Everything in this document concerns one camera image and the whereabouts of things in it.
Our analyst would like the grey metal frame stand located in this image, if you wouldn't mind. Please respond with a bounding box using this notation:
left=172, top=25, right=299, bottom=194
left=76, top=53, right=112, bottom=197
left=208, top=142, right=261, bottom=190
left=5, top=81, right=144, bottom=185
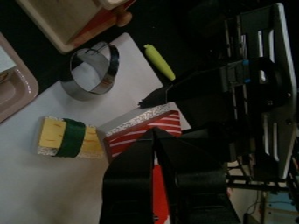
left=223, top=2, right=299, bottom=180

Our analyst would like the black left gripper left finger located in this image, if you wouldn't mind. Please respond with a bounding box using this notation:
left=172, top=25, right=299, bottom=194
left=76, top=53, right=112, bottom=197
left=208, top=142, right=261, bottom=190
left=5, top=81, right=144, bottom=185
left=97, top=128, right=156, bottom=224

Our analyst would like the wooden toy box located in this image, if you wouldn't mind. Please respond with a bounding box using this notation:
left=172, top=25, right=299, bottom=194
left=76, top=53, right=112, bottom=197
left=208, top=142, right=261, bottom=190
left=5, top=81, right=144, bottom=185
left=14, top=0, right=137, bottom=55

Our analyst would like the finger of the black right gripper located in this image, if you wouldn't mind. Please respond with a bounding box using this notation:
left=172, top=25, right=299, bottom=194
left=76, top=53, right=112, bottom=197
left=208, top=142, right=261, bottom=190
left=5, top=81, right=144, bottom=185
left=136, top=83, right=176, bottom=109

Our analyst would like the yellow egg sushi green band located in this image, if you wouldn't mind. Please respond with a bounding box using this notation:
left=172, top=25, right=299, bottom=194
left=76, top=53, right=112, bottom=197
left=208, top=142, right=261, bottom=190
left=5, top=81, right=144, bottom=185
left=36, top=115, right=105, bottom=160

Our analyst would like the round metal ring cookie cutter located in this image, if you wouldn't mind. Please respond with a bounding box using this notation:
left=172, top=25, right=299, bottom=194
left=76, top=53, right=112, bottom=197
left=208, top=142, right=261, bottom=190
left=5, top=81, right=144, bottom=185
left=60, top=41, right=121, bottom=102

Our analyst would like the white sushi roll coloured end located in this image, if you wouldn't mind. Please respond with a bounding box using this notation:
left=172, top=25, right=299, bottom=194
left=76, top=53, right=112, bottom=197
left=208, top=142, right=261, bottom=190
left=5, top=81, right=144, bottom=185
left=0, top=45, right=18, bottom=85

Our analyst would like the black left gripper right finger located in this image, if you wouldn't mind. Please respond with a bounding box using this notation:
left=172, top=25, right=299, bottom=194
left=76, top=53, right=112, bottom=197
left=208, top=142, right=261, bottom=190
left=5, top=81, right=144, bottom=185
left=153, top=127, right=240, bottom=224

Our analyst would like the green handled metal spoon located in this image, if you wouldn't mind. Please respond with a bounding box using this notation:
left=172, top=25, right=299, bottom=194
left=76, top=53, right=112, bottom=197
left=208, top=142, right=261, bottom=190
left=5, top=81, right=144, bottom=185
left=143, top=43, right=177, bottom=82

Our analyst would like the pink plastic tray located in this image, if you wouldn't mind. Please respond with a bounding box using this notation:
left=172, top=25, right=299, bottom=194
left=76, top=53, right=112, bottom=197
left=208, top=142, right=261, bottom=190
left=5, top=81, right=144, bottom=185
left=0, top=31, right=41, bottom=124

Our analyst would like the red white toy piece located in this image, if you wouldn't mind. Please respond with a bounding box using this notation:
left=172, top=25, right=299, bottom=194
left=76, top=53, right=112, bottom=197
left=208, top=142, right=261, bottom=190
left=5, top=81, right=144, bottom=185
left=151, top=164, right=172, bottom=224

